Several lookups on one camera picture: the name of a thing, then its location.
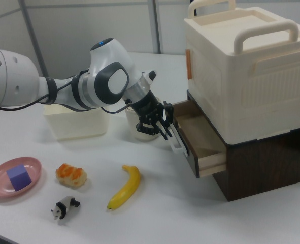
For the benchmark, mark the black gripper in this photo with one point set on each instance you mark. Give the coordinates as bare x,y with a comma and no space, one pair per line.
146,106

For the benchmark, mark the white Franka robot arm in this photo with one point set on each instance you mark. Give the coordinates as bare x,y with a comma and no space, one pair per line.
104,76

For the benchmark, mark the beige small trash can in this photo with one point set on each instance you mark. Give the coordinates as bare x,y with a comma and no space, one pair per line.
139,136

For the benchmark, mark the yellow banana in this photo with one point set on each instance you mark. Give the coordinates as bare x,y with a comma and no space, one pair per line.
128,188

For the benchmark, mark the white square plastic bin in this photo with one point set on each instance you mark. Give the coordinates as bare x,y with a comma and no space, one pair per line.
73,124

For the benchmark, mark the toy bread with orange glaze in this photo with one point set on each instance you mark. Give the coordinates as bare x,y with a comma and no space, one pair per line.
71,176

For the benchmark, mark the dark brown wooden cabinet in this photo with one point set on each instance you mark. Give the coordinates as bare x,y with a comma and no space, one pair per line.
266,167

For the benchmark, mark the black and white panda figure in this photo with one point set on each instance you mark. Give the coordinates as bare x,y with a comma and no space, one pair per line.
64,204

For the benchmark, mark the purple cube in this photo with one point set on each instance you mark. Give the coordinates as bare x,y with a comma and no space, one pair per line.
19,178

